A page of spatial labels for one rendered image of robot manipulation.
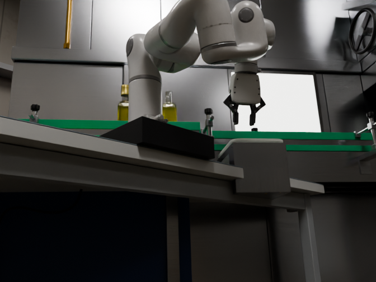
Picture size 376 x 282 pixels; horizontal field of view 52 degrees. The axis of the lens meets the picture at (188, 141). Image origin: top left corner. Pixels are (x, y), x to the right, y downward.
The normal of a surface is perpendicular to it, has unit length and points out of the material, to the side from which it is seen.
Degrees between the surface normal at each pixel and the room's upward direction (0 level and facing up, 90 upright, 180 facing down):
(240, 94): 107
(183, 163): 90
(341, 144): 90
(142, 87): 89
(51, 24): 90
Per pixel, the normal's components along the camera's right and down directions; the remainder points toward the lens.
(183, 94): 0.15, -0.29
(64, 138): 0.70, -0.23
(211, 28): -0.26, 0.10
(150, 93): 0.37, -0.29
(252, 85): 0.22, -0.04
